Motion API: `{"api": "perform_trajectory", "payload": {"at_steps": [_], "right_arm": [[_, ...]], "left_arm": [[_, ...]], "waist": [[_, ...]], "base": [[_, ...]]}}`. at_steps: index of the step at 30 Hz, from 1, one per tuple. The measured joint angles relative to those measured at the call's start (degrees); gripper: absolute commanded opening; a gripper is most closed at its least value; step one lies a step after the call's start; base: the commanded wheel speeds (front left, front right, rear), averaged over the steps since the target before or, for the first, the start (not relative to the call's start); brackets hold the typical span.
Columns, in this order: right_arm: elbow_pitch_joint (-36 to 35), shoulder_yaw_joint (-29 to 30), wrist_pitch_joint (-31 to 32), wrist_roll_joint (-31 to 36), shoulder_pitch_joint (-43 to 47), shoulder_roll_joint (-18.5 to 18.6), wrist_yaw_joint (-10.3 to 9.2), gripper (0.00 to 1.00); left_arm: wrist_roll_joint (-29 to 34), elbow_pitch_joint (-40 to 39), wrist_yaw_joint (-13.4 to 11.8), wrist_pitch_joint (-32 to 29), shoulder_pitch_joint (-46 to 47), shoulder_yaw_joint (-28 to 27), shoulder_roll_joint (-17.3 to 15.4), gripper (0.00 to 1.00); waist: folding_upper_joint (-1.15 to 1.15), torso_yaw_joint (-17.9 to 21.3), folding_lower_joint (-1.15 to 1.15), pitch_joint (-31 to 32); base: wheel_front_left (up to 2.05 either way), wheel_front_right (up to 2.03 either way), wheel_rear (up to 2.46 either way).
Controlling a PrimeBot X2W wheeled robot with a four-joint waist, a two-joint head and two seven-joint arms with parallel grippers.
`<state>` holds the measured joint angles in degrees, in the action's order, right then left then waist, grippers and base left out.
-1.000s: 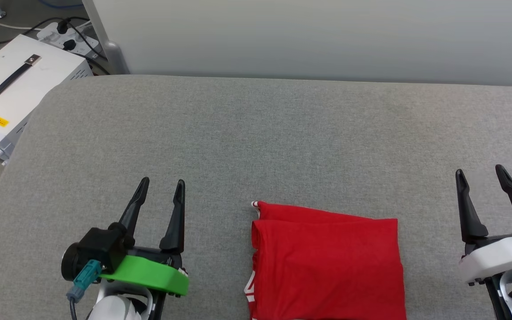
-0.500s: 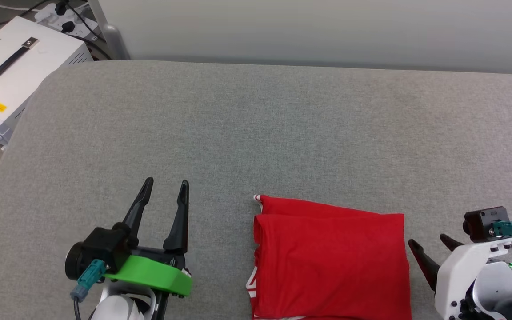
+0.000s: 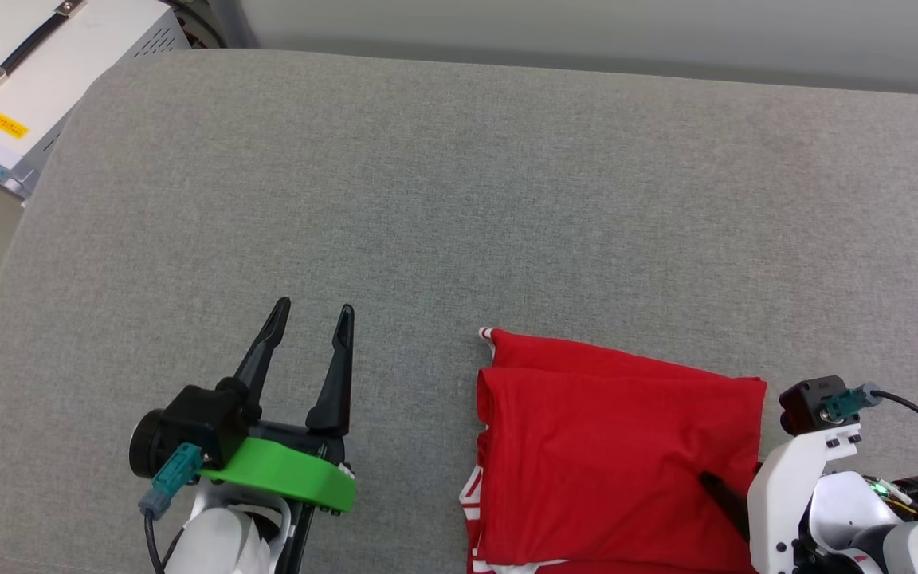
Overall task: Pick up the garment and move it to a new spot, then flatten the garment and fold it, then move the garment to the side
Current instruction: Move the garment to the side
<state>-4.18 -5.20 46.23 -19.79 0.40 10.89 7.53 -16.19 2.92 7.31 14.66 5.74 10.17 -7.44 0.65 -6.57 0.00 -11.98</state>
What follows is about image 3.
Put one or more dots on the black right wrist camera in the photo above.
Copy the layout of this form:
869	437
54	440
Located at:
806	402

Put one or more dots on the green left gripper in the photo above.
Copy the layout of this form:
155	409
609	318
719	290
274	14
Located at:
284	474

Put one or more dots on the white equipment case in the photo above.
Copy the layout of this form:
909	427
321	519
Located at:
68	80

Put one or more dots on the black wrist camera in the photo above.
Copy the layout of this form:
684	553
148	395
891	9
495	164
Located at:
204	418
806	402

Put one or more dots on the yellow case label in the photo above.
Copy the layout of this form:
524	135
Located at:
9	126

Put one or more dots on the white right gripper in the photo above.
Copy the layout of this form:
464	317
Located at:
774	510

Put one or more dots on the red and white garment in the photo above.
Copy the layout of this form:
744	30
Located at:
602	446

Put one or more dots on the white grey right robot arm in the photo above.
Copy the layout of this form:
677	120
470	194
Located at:
849	510

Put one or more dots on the grey metal leg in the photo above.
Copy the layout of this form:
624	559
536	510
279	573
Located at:
236	20

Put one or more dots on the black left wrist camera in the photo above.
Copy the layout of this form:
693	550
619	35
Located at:
204	418

